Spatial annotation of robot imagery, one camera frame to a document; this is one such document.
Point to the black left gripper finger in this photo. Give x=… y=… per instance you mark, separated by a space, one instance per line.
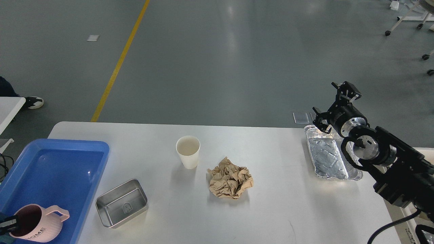
x=8 y=224

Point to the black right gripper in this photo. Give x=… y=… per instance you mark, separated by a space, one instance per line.
x=341 y=118

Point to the pink mug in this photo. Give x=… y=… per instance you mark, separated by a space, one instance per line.
x=39 y=224

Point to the stainless steel rectangular container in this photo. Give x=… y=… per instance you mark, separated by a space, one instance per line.
x=121 y=204

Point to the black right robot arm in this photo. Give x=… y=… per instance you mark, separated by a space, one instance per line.
x=402 y=174

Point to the clear floor plate left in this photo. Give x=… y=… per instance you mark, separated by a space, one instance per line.
x=301 y=118

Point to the aluminium foil tray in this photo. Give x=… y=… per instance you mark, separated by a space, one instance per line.
x=328 y=160

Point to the blue plastic tray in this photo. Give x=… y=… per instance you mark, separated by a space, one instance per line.
x=56 y=172

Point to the white side table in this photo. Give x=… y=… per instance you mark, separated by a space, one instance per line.
x=9 y=107

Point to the crumpled brown paper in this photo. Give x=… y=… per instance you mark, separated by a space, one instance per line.
x=228 y=180

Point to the seated person in dark clothes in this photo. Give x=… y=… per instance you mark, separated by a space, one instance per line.
x=31 y=102

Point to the white paper cup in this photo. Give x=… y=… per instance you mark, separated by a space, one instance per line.
x=188 y=148

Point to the white paper scrap on floor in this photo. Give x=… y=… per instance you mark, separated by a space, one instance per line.
x=93 y=38

